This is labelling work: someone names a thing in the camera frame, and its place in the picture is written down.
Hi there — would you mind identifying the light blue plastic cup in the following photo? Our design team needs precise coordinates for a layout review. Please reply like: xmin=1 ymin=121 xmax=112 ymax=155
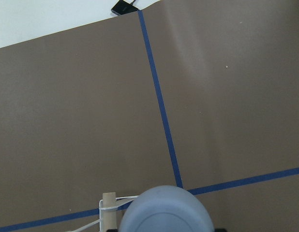
xmin=119 ymin=186 xmax=215 ymax=232

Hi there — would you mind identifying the small black adapter box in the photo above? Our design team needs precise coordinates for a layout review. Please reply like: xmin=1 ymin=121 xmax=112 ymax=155
xmin=111 ymin=0 xmax=139 ymax=15

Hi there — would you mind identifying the white wire cup holder rack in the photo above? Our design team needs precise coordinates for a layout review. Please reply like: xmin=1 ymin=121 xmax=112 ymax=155
xmin=73 ymin=192 xmax=138 ymax=232

